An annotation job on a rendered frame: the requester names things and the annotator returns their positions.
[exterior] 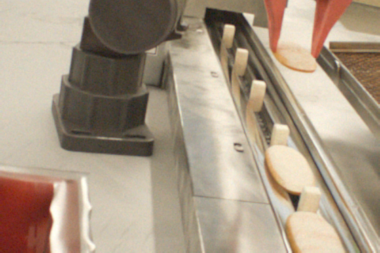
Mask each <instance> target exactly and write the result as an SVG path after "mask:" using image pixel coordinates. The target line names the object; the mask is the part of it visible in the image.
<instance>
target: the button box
mask: <svg viewBox="0 0 380 253"><path fill-rule="evenodd" d="M166 47H167V42H163V43H162V44H161V45H159V46H157V47H156V48H154V49H152V50H149V51H146V53H147V57H146V61H145V69H144V75H143V80H142V81H143V83H144V84H145V85H152V86H159V85H160V84H161V85H160V88H161V89H162V90H164V89H165V85H166V77H167V72H168V58H167V53H166Z"/></svg>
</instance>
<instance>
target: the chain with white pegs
mask: <svg viewBox="0 0 380 253"><path fill-rule="evenodd" d="M208 10H209V12H210V15H211V16H212V19H213V20H214V23H215V25H216V27H217V30H218V32H219V35H220V36H221V40H222V42H223V44H224V46H225V47H226V49H227V52H228V54H229V57H230V59H231V61H232V63H233V66H234V68H235V71H236V73H237V76H238V78H239V80H240V83H241V84H242V86H243V88H244V90H245V93H246V95H247V98H248V100H249V103H250V105H251V107H252V110H253V111H254V114H255V117H256V120H257V121H258V124H259V126H260V129H261V131H262V133H263V135H264V137H265V140H266V143H267V146H268V147H269V148H270V147H272V146H274V145H275V144H279V145H283V146H286V143H287V140H288V134H289V129H288V127H287V126H286V125H278V124H274V125H273V131H272V134H271V132H270V129H269V127H268V125H267V123H266V120H265V118H264V117H263V114H262V112H261V107H262V103H263V97H264V93H265V87H266V85H265V83H264V82H263V81H253V82H252V89H251V87H250V85H249V83H248V80H247V78H246V76H244V72H245V68H246V61H247V57H248V51H247V50H242V49H237V52H236V55H235V54H234V51H233V49H232V43H233V37H234V32H235V28H234V27H233V26H229V25H225V28H224V31H223V29H222V27H221V25H222V21H223V14H224V10H222V9H215V12H214V8H209V7H208ZM287 193H288V192H287ZM321 195H322V194H321V192H320V190H319V188H317V187H307V186H304V187H303V188H302V191H301V196H300V197H299V195H297V194H291V193H288V196H289V198H290V201H291V203H292V206H293V208H294V210H295V212H303V211H305V212H312V213H314V214H316V212H317V211H318V207H319V203H320V198H321Z"/></svg>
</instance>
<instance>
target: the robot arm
mask: <svg viewBox="0 0 380 253"><path fill-rule="evenodd" d="M352 1H353V0H317V1H316V8H315V13H314V14H315V17H314V22H313V29H312V30H313V33H312V39H311V55H312V56H313V57H314V58H317V57H318V55H319V53H320V51H321V49H322V47H323V45H324V42H325V41H326V39H327V37H328V34H329V32H330V30H331V29H332V28H333V27H334V26H335V24H336V23H337V21H338V20H339V18H340V17H341V16H342V15H343V13H344V11H345V10H346V9H347V8H348V7H349V5H350V3H351V2H352ZM187 2H188V0H90V1H89V6H88V15H86V16H84V21H83V27H82V32H81V41H80V42H79V43H78V44H77V45H76V46H73V49H72V54H71V65H70V71H69V73H68V74H66V75H62V79H61V84H60V93H55V94H53V96H52V107H51V111H52V115H53V118H54V123H55V126H56V131H57V134H58V139H59V142H60V146H61V148H62V149H64V150H66V151H71V152H82V153H98V154H105V155H128V156H139V157H148V156H151V155H152V150H153V143H154V137H153V135H152V133H151V131H150V129H149V127H148V126H147V124H146V122H145V119H146V114H147V105H148V101H149V91H148V90H147V87H146V85H145V84H144V83H143V75H144V69H145V61H146V57H147V53H146V51H149V50H152V49H154V48H156V47H157V46H159V45H161V44H162V43H163V42H167V41H171V40H175V39H181V38H182V36H183V31H186V30H187V29H188V28H189V23H188V22H184V21H183V16H184V12H185V10H186V7H187ZM264 4H265V9H266V12H267V19H268V31H269V49H270V50H271V51H272V52H274V53H276V48H277V45H278V41H279V38H280V32H281V28H282V19H283V15H284V10H285V6H286V0H264Z"/></svg>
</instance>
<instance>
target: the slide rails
mask: <svg viewBox="0 0 380 253"><path fill-rule="evenodd" d="M205 10H206V13H205V16H204V20H205V22H206V25H207V27H208V30H209V33H210V36H211V37H212V41H213V44H214V46H215V49H216V52H217V54H218V57H219V60H220V61H221V64H222V65H223V68H224V70H225V74H226V76H227V80H228V82H229V85H230V87H231V90H232V92H233V96H234V98H235V101H236V104H237V107H238V108H239V111H240V113H241V114H242V118H243V120H244V123H245V126H246V129H247V131H248V134H249V137H250V140H251V142H252V145H253V147H254V150H255V153H256V156H257V158H258V161H259V163H260V165H261V169H262V171H263V173H264V176H265V177H264V178H265V181H266V183H267V186H268V188H269V192H270V193H271V196H272V199H273V202H274V204H275V207H276V211H277V213H278V216H279V218H280V221H281V223H282V226H283V227H282V228H283V230H284V232H285V235H286V238H287V240H288V245H289V246H290V249H291V251H292V253H294V252H293V250H292V248H291V245H290V242H289V241H290V240H289V239H288V235H287V232H286V221H287V218H288V217H289V216H290V215H291V214H293V213H295V210H294V208H293V206H292V203H291V201H290V198H289V196H288V193H287V191H285V190H284V189H282V188H281V187H280V186H278V185H277V183H276V182H275V181H274V179H273V176H272V175H271V173H270V171H269V168H268V166H267V162H266V158H265V151H266V150H267V149H268V148H269V147H268V146H267V143H266V140H265V137H264V135H263V133H262V131H261V129H260V126H259V124H258V121H257V119H256V117H255V114H254V111H253V110H252V107H251V105H250V103H249V100H248V98H247V95H246V93H245V90H244V88H243V86H242V84H241V83H240V80H239V78H238V75H237V73H236V71H235V68H234V66H233V63H232V61H231V59H230V57H229V54H228V52H227V49H226V47H225V46H224V44H223V42H222V40H221V36H220V35H219V32H218V30H217V27H216V25H215V23H214V20H213V19H212V16H211V15H210V12H209V10H208V8H206V9H205ZM222 22H223V24H224V26H225V25H229V26H233V27H234V28H235V32H234V37H233V44H234V46H235V48H236V49H242V50H247V51H248V57H247V61H246V71H248V74H249V76H250V78H251V80H252V81H263V82H264V83H265V85H266V87H265V93H264V97H263V106H264V107H265V110H266V111H267V114H268V116H269V119H270V121H271V123H272V125H274V124H278V125H286V126H287V127H288V129H289V134H288V140H287V143H286V147H291V148H293V149H295V150H296V151H298V152H299V153H300V154H302V155H303V157H304V158H305V159H306V161H307V162H308V164H309V166H310V168H311V170H312V172H313V177H314V180H315V184H316V186H315V187H317V188H319V190H320V192H321V194H322V195H321V198H320V203H319V207H318V211H317V212H316V214H317V215H320V216H321V217H323V218H324V220H325V221H326V222H327V223H329V224H330V226H331V227H332V228H334V229H335V232H336V234H337V236H339V240H340V242H341V244H342V248H343V249H344V250H345V253H360V251H359V248H358V247H357V245H356V242H355V241H354V239H353V237H352V235H351V233H350V232H349V229H348V228H347V226H346V223H345V221H344V220H343V217H342V215H341V213H340V211H339V209H338V207H337V206H336V204H335V201H334V199H333V198H332V196H331V195H330V193H329V190H328V188H327V186H326V185H325V183H324V180H323V179H322V177H321V175H320V173H319V171H318V169H317V168H316V165H315V163H314V161H313V159H312V158H311V156H310V154H309V152H308V151H307V149H306V146H305V144H304V142H303V141H302V139H301V137H300V135H299V133H298V132H297V130H296V128H295V126H294V124H293V123H292V121H291V119H290V117H289V115H288V113H287V112H286V109H285V108H284V106H283V104H282V102H281V101H280V99H279V97H278V95H277V94H276V91H275V90H274V88H273V86H272V84H271V82H270V80H269V78H268V77H267V75H266V73H265V71H264V70H263V67H262V66H261V64H260V62H259V60H258V58H257V57H256V56H255V55H254V52H253V50H252V49H251V47H250V45H249V44H248V42H247V40H246V38H245V36H244V34H243V32H242V31H241V29H240V27H239V26H238V24H237V23H236V21H235V20H234V18H233V16H232V15H231V12H230V11H227V10H224V14H223V21H222Z"/></svg>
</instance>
